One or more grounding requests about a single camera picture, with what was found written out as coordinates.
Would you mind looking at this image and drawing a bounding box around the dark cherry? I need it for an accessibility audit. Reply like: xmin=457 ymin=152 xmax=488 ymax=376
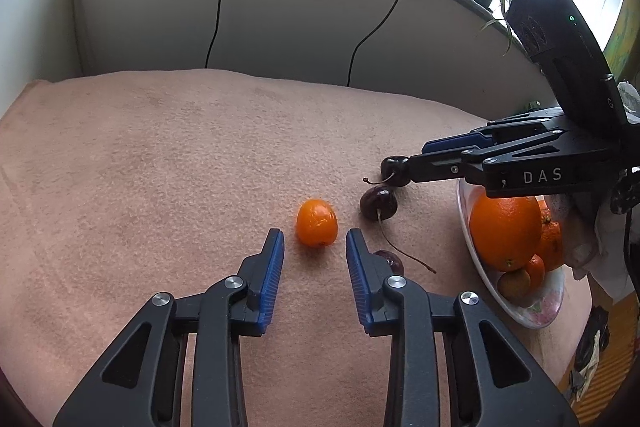
xmin=374 ymin=249 xmax=405 ymax=277
xmin=360 ymin=184 xmax=437 ymax=274
xmin=362 ymin=156 xmax=411 ymax=187

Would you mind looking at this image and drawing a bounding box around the large orange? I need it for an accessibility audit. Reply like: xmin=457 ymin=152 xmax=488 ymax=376
xmin=469 ymin=194 xmax=542 ymax=272

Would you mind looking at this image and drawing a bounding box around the brown longan fruit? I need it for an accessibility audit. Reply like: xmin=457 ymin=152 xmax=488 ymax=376
xmin=497 ymin=269 xmax=532 ymax=301

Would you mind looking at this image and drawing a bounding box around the medium tangerine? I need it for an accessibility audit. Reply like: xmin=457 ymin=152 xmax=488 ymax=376
xmin=536 ymin=199 xmax=564 ymax=272

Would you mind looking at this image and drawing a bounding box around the small orange kumquat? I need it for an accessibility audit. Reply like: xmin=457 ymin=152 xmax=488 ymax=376
xmin=295 ymin=198 xmax=338 ymax=248

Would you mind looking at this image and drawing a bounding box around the white gloved hand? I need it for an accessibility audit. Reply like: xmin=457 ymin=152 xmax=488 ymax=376
xmin=544 ymin=192 xmax=634 ymax=303

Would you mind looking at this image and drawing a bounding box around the white floral plate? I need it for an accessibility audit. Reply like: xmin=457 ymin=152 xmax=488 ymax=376
xmin=457 ymin=179 xmax=565 ymax=329

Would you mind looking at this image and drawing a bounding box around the black camera box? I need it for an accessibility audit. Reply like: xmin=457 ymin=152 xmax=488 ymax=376
xmin=506 ymin=0 xmax=628 ymax=130

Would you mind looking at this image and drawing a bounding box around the black cable right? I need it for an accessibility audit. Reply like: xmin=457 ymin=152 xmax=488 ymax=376
xmin=345 ymin=0 xmax=419 ymax=88

